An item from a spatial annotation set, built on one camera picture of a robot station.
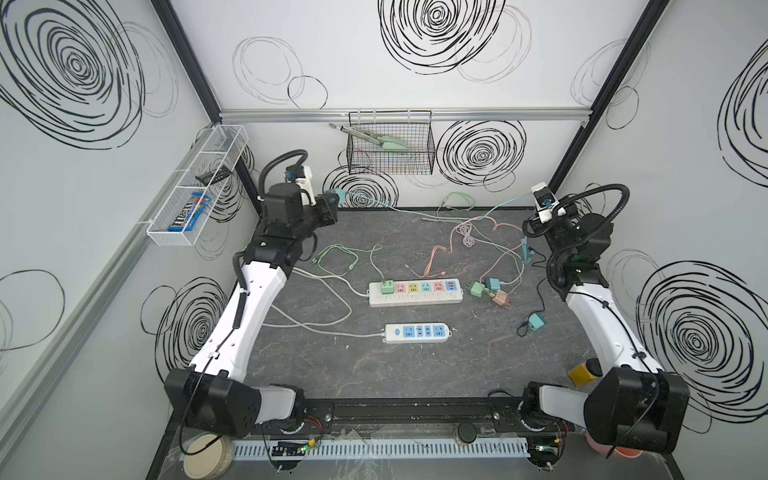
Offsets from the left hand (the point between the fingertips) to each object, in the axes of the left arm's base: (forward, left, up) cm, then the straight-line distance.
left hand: (336, 196), depth 72 cm
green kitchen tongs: (+28, -10, -3) cm, 30 cm away
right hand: (+3, -51, +2) cm, 51 cm away
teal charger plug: (-15, -57, -35) cm, 69 cm away
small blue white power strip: (-21, -21, -34) cm, 45 cm away
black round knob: (-45, -31, -26) cm, 60 cm away
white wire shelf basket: (+24, +41, -3) cm, 48 cm away
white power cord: (-18, +9, -36) cm, 42 cm away
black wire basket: (+37, -3, -16) cm, 41 cm away
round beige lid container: (-52, +22, -28) cm, 63 cm away
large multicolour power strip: (-7, -22, -34) cm, 41 cm away
